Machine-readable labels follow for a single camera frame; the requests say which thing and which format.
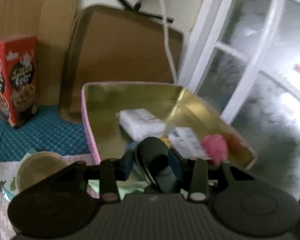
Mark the teal checked mat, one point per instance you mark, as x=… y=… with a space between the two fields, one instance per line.
x=52 y=137

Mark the pink tin box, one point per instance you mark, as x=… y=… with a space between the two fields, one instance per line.
x=130 y=97

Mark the white printed packet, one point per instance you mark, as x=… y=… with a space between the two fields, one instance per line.
x=187 y=140

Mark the pink plush toy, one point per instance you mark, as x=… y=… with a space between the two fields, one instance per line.
x=215 y=147

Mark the red snack box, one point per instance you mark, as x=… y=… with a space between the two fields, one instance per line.
x=12 y=80

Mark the brown tin lid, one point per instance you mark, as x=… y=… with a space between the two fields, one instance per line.
x=120 y=50

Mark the round plastic container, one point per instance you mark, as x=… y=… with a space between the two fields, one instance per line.
x=40 y=162

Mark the green cloth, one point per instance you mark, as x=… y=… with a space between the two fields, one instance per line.
x=132 y=188

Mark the white tissue pack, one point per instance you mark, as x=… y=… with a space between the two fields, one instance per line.
x=140 y=122

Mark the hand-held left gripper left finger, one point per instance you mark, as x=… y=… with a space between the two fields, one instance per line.
x=127 y=165

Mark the white window frame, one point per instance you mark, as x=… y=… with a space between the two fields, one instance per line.
x=205 y=30

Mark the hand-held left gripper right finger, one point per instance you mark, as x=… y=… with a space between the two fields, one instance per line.
x=176 y=165

